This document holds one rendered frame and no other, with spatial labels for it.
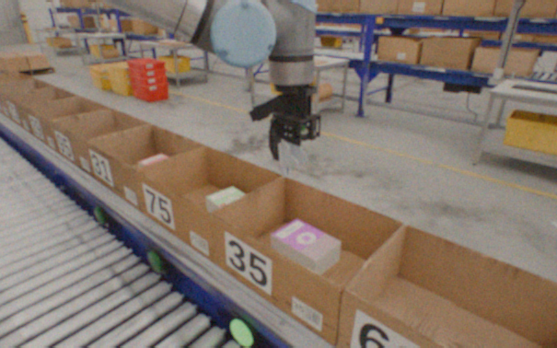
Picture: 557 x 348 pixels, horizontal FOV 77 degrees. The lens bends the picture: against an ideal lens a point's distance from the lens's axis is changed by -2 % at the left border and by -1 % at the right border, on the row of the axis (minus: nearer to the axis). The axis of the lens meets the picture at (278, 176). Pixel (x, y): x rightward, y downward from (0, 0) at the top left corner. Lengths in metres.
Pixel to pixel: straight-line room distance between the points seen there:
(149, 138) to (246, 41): 1.22
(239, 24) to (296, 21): 0.19
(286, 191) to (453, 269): 0.51
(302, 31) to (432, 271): 0.63
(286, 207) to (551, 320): 0.70
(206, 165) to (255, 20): 0.94
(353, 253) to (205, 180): 0.65
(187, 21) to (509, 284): 0.80
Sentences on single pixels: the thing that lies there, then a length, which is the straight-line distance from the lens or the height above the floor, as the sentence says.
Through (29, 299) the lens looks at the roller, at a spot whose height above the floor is 0.74.
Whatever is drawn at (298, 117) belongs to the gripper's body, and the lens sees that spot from 0.71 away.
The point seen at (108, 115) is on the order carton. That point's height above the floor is 1.02.
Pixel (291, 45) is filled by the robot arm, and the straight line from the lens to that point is 0.67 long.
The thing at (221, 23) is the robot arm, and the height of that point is 1.51.
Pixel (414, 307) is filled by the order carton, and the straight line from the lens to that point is 0.94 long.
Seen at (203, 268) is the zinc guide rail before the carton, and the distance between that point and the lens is 1.00.
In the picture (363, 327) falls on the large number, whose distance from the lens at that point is 0.74.
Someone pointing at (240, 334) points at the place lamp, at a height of 0.82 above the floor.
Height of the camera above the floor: 1.54
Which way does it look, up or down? 27 degrees down
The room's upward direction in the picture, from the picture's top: straight up
